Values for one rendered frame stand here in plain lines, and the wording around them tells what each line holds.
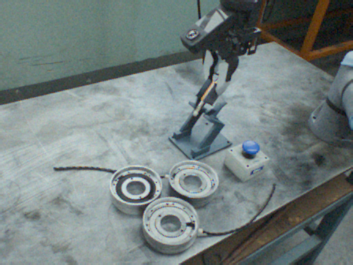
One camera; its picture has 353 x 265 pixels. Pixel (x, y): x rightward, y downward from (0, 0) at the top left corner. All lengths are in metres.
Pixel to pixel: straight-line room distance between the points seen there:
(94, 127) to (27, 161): 0.18
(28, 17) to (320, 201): 1.73
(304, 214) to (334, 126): 0.30
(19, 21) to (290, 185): 1.74
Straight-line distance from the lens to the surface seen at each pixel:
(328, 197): 1.25
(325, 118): 1.01
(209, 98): 0.79
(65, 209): 0.74
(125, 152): 0.84
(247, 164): 0.80
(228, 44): 0.72
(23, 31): 2.22
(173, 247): 0.65
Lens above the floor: 1.38
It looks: 40 degrees down
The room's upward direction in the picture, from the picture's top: 8 degrees clockwise
